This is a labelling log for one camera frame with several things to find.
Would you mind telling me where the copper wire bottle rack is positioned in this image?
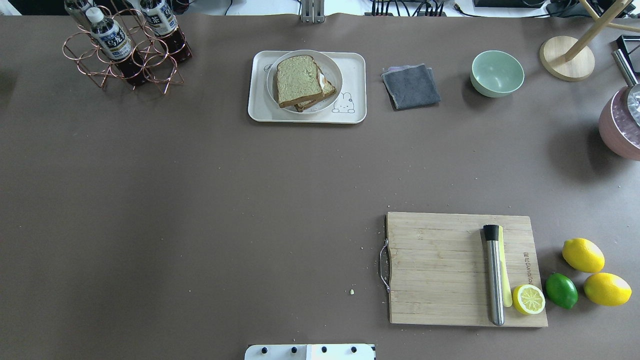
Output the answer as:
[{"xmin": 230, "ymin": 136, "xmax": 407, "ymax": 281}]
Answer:
[{"xmin": 62, "ymin": 0, "xmax": 192, "ymax": 94}]

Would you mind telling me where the pink bowl with ice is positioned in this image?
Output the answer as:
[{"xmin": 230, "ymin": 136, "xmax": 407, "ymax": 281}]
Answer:
[{"xmin": 598, "ymin": 87, "xmax": 640, "ymax": 161}]

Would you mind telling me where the halved lemon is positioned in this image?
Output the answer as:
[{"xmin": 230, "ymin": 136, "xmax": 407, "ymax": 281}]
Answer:
[{"xmin": 512, "ymin": 284, "xmax": 546, "ymax": 315}]

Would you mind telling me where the aluminium frame post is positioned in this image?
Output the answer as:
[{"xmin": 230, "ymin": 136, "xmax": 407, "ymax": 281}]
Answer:
[{"xmin": 299, "ymin": 0, "xmax": 325, "ymax": 24}]

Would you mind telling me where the grey folded cloth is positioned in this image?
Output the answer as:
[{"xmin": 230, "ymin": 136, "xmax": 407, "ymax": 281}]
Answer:
[{"xmin": 381, "ymin": 63, "xmax": 441, "ymax": 111}]

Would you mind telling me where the yellow lemon near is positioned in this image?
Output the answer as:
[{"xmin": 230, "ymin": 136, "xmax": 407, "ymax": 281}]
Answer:
[{"xmin": 561, "ymin": 238, "xmax": 606, "ymax": 274}]

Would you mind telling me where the tea bottle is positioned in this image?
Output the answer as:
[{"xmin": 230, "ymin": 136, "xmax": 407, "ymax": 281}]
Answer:
[
  {"xmin": 139, "ymin": 0, "xmax": 193, "ymax": 63},
  {"xmin": 64, "ymin": 0, "xmax": 100, "ymax": 32},
  {"xmin": 86, "ymin": 7, "xmax": 147, "ymax": 86}
]

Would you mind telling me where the bread slice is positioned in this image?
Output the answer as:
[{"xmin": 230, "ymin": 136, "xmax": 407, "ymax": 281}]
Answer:
[{"xmin": 275, "ymin": 55, "xmax": 323, "ymax": 109}]

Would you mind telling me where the green ceramic bowl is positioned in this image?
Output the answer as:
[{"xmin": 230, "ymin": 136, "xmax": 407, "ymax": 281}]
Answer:
[{"xmin": 470, "ymin": 50, "xmax": 525, "ymax": 98}]

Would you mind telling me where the yellow lemon far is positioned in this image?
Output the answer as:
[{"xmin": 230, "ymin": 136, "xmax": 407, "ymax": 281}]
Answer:
[{"xmin": 583, "ymin": 272, "xmax": 633, "ymax": 306}]

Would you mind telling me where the fried egg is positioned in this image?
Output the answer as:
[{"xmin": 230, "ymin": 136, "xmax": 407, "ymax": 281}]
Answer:
[{"xmin": 318, "ymin": 68, "xmax": 329, "ymax": 94}]

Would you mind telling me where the cream rectangular tray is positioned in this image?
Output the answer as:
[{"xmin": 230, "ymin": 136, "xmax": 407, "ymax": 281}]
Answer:
[{"xmin": 247, "ymin": 49, "xmax": 367, "ymax": 125}]

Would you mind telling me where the yellow lemon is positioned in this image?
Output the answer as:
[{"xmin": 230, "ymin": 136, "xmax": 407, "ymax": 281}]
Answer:
[
  {"xmin": 561, "ymin": 238, "xmax": 606, "ymax": 274},
  {"xmin": 583, "ymin": 272, "xmax": 633, "ymax": 306}
]

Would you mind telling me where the yellow plastic knife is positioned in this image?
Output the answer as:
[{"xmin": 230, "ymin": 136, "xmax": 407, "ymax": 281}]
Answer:
[{"xmin": 498, "ymin": 225, "xmax": 513, "ymax": 308}]

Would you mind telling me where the metal ice scoop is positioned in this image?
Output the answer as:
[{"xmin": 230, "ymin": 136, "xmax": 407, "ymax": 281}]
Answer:
[{"xmin": 611, "ymin": 48, "xmax": 640, "ymax": 126}]

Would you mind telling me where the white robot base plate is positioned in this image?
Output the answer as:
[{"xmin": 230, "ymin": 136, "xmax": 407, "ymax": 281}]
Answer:
[{"xmin": 244, "ymin": 343, "xmax": 377, "ymax": 360}]

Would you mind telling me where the toast slice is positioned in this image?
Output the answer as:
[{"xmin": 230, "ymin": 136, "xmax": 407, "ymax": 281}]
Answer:
[{"xmin": 294, "ymin": 78, "xmax": 336, "ymax": 113}]

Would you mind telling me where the green lime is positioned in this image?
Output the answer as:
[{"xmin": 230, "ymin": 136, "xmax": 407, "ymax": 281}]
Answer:
[{"xmin": 544, "ymin": 272, "xmax": 579, "ymax": 310}]

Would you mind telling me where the bamboo cutting board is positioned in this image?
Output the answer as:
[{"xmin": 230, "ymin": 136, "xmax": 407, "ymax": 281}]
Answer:
[{"xmin": 386, "ymin": 211, "xmax": 542, "ymax": 327}]

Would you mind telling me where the wooden mug tree stand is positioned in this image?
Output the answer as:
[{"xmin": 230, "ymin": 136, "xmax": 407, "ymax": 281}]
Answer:
[{"xmin": 539, "ymin": 0, "xmax": 640, "ymax": 82}]

